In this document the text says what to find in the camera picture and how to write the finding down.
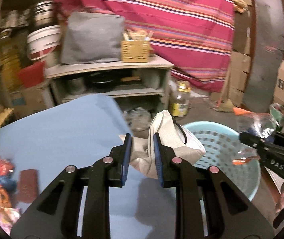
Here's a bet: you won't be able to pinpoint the pink snack wrapper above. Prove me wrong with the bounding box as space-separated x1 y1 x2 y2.
0 208 21 235

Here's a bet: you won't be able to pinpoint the white paper bag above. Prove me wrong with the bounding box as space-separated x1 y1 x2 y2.
130 110 206 179

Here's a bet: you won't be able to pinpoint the blue table cloth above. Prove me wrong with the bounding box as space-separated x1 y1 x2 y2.
0 94 175 238

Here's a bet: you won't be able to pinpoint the clear plastic bags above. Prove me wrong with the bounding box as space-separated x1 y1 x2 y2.
124 107 152 132

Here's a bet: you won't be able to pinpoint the clear plastic bag orange trim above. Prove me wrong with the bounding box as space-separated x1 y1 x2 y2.
232 107 277 166

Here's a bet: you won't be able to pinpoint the cardboard box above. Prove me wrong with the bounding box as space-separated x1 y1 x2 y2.
10 81 54 119

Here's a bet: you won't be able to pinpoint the steel cooking pot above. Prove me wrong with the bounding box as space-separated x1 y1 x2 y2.
29 0 57 30

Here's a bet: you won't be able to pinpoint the small broom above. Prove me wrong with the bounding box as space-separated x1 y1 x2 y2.
216 64 233 112

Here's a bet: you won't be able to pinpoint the grey fabric bag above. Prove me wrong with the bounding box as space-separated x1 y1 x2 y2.
61 12 125 64

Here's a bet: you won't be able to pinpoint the red plastic basin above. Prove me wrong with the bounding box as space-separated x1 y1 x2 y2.
17 62 45 88

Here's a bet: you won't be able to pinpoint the grey low shelf cabinet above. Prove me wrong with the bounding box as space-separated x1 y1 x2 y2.
45 55 174 112

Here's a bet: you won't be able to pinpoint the cooking oil bottle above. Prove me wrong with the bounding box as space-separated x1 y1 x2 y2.
169 81 191 118

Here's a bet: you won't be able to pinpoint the red striped cloth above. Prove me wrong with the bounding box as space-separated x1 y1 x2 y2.
55 0 235 92

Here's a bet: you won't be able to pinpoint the blue plastic wrapper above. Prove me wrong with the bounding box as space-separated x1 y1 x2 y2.
0 175 17 193

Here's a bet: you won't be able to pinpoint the white plastic bucket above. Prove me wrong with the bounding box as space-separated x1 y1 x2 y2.
27 25 61 61

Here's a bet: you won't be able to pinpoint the yellow perforated utensil basket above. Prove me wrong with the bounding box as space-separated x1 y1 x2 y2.
121 29 154 63

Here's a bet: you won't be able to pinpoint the dark red booklet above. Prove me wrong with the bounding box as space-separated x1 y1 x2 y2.
17 169 39 203

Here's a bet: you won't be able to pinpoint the light blue plastic waste basket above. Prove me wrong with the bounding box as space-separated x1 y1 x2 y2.
184 121 261 200

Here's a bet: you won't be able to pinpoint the red snack wrapper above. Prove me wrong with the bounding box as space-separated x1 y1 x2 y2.
0 157 14 176

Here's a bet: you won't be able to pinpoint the large yellow oil jug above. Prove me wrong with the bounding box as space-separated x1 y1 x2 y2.
0 28 22 92

